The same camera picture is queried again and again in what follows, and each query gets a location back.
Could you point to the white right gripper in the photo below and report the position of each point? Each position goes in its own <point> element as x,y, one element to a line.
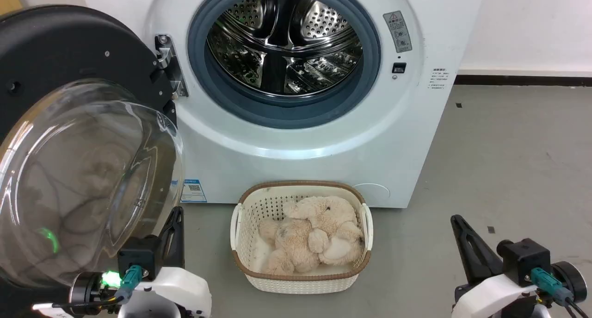
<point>495,299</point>

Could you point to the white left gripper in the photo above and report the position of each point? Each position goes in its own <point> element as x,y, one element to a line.
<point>180,290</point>

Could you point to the washer door glass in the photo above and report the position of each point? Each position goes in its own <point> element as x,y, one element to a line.
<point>55,45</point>

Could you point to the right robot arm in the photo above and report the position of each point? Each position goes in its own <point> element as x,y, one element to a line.
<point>571,281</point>

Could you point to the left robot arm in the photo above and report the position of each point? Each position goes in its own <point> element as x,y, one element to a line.
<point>85,292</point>

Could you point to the white front-load washing machine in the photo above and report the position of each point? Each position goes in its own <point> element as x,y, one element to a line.
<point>323,170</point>

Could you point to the metal door hinge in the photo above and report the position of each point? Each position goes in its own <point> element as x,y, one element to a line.
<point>172,63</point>

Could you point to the black door latch slot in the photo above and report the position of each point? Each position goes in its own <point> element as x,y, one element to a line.
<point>399,68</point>

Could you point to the blue QR code sticker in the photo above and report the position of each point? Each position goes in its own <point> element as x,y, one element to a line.
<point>193,191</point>

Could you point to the white laundry basket brown rim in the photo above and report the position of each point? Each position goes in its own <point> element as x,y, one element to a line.
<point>300,284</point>

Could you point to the beige plush toy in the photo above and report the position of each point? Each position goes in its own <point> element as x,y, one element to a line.
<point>319,225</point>

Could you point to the small white text sticker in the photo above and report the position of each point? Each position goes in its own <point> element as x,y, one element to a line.
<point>438,78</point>

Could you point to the stainless steel drum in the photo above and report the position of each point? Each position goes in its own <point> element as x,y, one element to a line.
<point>282,45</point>

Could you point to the grey warning sticker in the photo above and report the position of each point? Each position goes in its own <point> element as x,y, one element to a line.
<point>397,31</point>

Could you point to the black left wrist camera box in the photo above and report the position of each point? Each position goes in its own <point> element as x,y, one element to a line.
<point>138,258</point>

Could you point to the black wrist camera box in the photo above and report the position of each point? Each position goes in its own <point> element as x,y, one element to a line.
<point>525,258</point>
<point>138,258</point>

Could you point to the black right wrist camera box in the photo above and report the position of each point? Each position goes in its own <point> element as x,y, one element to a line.
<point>525,258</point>

